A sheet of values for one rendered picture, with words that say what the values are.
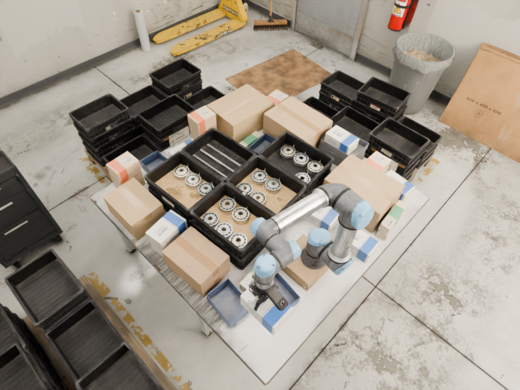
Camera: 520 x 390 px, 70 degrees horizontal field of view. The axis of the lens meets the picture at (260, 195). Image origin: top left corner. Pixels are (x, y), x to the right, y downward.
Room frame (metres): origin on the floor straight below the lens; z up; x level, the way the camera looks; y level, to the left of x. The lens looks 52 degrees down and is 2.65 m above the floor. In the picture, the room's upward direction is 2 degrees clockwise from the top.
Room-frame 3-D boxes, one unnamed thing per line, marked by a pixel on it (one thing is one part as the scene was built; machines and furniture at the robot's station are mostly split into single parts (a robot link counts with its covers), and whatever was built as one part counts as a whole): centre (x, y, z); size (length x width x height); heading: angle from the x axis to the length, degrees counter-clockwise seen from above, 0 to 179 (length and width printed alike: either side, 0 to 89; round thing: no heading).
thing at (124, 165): (1.57, 0.87, 0.89); 0.16 x 0.12 x 0.07; 139
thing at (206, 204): (1.21, 0.15, 0.87); 0.40 x 0.30 x 0.11; 52
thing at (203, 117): (2.06, 0.43, 0.89); 0.16 x 0.12 x 0.07; 134
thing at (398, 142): (2.27, -1.11, 0.37); 0.40 x 0.30 x 0.45; 48
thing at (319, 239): (1.03, -0.32, 0.95); 0.13 x 0.12 x 0.14; 40
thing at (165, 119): (2.47, 0.81, 0.37); 0.40 x 0.30 x 0.45; 138
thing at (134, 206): (1.33, 0.76, 0.78); 0.30 x 0.22 x 0.16; 48
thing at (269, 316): (0.62, -0.05, 1.09); 0.20 x 0.12 x 0.09; 48
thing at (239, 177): (1.44, -0.04, 0.87); 0.40 x 0.30 x 0.11; 52
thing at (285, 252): (0.71, -0.09, 1.40); 0.11 x 0.11 x 0.08; 40
